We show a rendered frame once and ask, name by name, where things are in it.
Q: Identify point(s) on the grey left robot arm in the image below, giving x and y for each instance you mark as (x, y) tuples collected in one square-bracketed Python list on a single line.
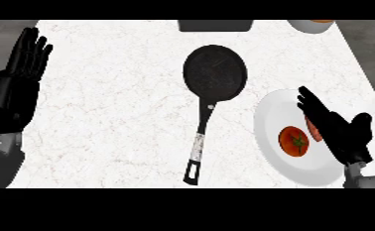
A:
[(9, 159)]

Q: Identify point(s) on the black frying pan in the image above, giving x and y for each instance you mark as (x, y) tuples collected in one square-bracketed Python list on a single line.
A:
[(214, 86)]

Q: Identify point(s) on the grey bowl with orange content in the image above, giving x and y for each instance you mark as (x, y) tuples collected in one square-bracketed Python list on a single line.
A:
[(310, 26)]

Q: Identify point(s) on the white plate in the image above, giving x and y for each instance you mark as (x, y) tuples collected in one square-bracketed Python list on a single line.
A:
[(278, 122)]

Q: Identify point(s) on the dark grey appliance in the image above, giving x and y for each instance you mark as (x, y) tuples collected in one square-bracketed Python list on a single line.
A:
[(215, 25)]

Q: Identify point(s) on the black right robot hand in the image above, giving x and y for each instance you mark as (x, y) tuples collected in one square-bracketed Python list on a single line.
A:
[(341, 132)]

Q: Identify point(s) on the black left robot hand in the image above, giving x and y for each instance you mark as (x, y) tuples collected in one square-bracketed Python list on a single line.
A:
[(19, 86)]

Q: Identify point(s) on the red tomato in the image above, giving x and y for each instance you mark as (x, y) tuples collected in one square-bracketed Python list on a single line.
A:
[(292, 141)]

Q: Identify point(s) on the reddish sweet potato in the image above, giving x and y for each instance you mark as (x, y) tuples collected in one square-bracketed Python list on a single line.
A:
[(313, 131)]

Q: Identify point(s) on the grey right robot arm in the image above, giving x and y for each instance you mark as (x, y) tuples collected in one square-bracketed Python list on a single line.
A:
[(359, 175)]

